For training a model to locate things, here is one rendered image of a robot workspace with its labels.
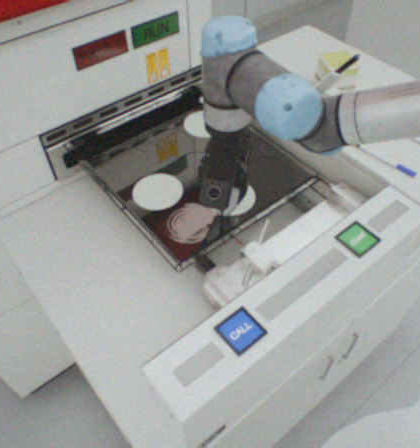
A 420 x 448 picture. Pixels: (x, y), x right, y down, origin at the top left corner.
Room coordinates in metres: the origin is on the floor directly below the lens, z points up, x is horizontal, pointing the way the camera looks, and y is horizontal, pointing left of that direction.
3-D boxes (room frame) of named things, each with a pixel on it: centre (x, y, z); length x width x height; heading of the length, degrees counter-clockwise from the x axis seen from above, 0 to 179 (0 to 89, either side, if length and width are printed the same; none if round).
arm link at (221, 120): (0.57, -0.01, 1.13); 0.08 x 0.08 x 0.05
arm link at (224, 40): (0.57, -0.02, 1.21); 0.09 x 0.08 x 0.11; 35
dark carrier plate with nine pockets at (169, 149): (0.69, 0.04, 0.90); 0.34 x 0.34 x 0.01; 39
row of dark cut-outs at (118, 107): (0.85, 0.19, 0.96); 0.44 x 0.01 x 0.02; 129
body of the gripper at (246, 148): (0.58, -0.02, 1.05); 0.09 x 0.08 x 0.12; 164
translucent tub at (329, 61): (0.90, -0.27, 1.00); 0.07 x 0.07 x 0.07; 13
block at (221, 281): (0.40, -0.02, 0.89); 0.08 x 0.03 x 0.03; 39
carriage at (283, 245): (0.50, -0.14, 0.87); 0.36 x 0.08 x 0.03; 129
